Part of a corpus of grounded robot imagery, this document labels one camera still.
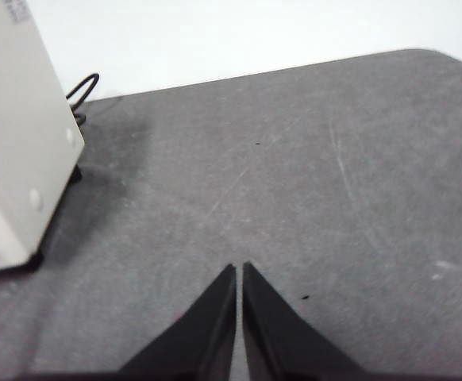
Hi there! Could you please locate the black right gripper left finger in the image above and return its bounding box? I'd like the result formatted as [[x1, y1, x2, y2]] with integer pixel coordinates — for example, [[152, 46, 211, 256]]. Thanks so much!
[[115, 264, 238, 381]]

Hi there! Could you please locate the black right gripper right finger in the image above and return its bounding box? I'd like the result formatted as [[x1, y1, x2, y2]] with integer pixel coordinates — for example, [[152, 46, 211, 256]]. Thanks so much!
[[241, 261, 377, 381]]

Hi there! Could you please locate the black oven power cable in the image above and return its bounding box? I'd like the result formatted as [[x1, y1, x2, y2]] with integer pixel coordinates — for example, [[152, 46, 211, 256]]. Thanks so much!
[[64, 73, 101, 125]]

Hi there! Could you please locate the cream toaster oven body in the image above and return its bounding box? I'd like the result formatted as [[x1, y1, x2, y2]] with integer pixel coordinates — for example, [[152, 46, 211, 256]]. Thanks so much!
[[0, 0, 86, 278]]

